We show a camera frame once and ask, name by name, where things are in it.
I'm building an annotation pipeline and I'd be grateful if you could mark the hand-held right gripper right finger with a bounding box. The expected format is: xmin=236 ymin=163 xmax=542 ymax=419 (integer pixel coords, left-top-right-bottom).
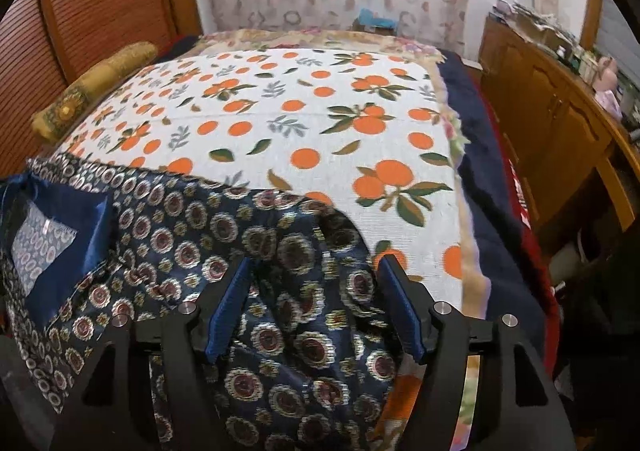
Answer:
xmin=376 ymin=255 xmax=578 ymax=451

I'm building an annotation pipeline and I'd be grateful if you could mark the orange-print white blanket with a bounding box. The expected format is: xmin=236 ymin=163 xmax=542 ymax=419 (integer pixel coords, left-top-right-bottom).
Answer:
xmin=52 ymin=48 xmax=483 ymax=451

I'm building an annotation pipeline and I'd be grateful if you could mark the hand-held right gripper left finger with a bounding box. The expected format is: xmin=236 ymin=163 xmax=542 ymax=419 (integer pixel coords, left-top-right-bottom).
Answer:
xmin=50 ymin=256 xmax=251 ymax=451

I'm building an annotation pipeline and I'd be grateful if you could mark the golden patterned pillow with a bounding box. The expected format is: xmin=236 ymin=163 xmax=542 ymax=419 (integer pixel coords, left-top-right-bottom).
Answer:
xmin=31 ymin=42 xmax=158 ymax=142

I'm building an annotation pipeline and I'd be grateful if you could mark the brown box with teal cloth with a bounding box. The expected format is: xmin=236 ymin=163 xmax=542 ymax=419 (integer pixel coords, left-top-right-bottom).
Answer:
xmin=352 ymin=8 xmax=401 ymax=34

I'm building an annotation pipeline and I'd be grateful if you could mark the grey window blind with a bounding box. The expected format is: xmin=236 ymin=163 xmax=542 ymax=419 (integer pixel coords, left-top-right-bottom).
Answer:
xmin=597 ymin=0 xmax=640 ymax=82

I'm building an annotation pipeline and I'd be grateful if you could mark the red blanket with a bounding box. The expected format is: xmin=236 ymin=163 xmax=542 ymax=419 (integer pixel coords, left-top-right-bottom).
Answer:
xmin=492 ymin=101 xmax=568 ymax=347

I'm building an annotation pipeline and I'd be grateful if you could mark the navy bed sheet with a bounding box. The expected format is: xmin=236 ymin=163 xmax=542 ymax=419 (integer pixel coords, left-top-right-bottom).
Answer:
xmin=435 ymin=48 xmax=556 ymax=382

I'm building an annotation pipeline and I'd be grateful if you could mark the pink jug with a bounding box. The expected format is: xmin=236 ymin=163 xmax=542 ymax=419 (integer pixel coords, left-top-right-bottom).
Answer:
xmin=595 ymin=56 xmax=625 ymax=122

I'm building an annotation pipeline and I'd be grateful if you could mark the navy patterned satin top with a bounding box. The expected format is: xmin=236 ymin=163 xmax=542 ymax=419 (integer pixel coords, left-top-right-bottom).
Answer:
xmin=0 ymin=153 xmax=416 ymax=451

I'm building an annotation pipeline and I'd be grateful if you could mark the wooden sideboard cabinet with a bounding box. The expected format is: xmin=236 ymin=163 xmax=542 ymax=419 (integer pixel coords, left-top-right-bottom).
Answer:
xmin=477 ymin=16 xmax=640 ymax=282

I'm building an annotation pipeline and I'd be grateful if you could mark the cardboard box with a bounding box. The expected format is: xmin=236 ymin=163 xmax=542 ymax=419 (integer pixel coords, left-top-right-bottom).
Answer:
xmin=515 ymin=13 xmax=561 ymax=46

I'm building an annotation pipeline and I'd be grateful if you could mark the brown louvered wardrobe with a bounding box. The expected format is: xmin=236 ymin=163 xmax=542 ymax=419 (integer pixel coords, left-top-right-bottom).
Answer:
xmin=0 ymin=0 xmax=201 ymax=182

